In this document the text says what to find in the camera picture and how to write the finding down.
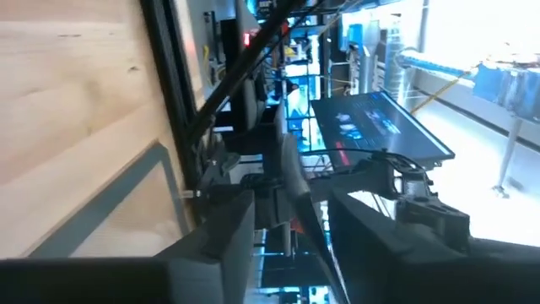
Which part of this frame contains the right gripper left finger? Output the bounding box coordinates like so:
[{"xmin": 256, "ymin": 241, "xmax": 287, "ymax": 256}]
[{"xmin": 0, "ymin": 188, "xmax": 257, "ymax": 304}]

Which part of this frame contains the grey rectangular tape outline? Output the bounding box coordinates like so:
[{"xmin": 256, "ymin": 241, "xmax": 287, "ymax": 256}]
[{"xmin": 28, "ymin": 141, "xmax": 192, "ymax": 259}]

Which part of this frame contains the blue workbench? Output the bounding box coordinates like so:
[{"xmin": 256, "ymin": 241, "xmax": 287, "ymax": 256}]
[{"xmin": 398, "ymin": 46, "xmax": 540, "ymax": 199}]

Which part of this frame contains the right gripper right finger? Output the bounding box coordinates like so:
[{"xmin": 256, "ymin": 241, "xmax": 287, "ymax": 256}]
[{"xmin": 327, "ymin": 187, "xmax": 540, "ymax": 304}]

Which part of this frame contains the thin yellow cable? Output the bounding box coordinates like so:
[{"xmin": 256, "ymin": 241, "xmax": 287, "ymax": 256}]
[{"xmin": 410, "ymin": 70, "xmax": 472, "ymax": 116}]

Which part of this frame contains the dark computer monitor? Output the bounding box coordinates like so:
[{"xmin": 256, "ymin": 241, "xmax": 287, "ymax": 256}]
[{"xmin": 310, "ymin": 90, "xmax": 456, "ymax": 171}]

